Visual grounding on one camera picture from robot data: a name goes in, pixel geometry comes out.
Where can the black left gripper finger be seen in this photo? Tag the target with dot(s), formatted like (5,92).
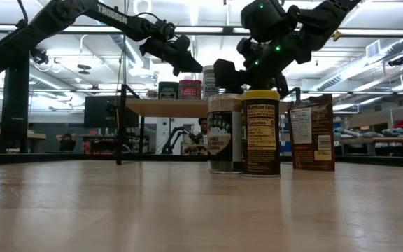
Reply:
(192,67)

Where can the white-lid spice jar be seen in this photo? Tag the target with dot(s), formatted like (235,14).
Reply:
(210,82)

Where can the black spice tin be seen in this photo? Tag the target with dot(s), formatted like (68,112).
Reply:
(168,91)

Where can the small tan-lid spice jar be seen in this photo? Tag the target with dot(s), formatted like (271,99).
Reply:
(151,95)

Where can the yellow-lid spice jar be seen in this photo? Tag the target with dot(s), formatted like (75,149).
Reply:
(261,136)

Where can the brown-lid furikake jar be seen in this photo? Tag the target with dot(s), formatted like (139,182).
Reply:
(222,136)

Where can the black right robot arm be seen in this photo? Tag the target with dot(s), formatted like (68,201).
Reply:
(310,21)

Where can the black background robot arm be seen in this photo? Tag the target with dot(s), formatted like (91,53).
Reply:
(177,136)

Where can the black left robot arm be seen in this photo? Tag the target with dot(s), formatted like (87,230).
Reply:
(30,31)

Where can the person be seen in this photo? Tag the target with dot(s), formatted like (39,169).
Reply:
(66,141)
(203,127)

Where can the black monitor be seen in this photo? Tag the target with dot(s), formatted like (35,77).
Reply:
(98,112)

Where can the wooden table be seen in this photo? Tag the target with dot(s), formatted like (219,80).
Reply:
(33,136)
(380,140)

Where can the black aluminium table frame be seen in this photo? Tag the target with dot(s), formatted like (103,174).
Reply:
(14,112)

